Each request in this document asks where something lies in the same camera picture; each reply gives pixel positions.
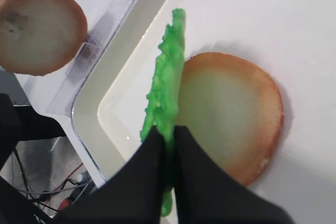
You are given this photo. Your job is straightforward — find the clear left bread holder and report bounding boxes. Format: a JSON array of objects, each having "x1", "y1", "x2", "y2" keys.
[{"x1": 66, "y1": 37, "x2": 101, "y2": 83}]

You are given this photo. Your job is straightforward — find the black and red cables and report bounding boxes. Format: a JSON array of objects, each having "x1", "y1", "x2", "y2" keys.
[{"x1": 10, "y1": 145, "x2": 94, "y2": 213}]

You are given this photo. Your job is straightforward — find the flat bread slice on tray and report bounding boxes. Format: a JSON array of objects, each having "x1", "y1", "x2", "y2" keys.
[{"x1": 176, "y1": 52, "x2": 284, "y2": 186}]

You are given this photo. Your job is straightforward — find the white metal tray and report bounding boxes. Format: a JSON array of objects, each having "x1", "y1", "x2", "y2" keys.
[{"x1": 72, "y1": 0, "x2": 335, "y2": 223}]

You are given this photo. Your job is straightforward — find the green lettuce leaf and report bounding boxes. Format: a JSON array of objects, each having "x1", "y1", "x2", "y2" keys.
[{"x1": 140, "y1": 8, "x2": 186, "y2": 217}]

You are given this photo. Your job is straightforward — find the upright bread slice left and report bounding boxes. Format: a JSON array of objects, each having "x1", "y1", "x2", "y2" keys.
[{"x1": 1, "y1": 0, "x2": 88, "y2": 76}]

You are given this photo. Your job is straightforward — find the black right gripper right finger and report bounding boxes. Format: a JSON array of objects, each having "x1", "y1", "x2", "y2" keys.
[{"x1": 174, "y1": 126, "x2": 294, "y2": 223}]

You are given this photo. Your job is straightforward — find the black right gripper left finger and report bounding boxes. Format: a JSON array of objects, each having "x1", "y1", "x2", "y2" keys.
[{"x1": 54, "y1": 127, "x2": 165, "y2": 223}]

